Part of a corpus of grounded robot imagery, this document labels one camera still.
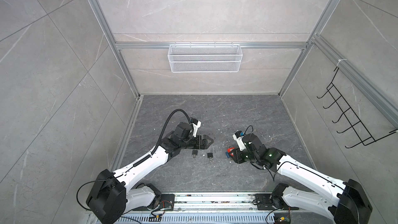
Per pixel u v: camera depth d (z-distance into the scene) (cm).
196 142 69
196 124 74
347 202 39
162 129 80
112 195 39
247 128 101
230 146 91
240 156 70
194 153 90
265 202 73
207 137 70
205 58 101
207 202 75
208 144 71
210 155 88
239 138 73
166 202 73
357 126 62
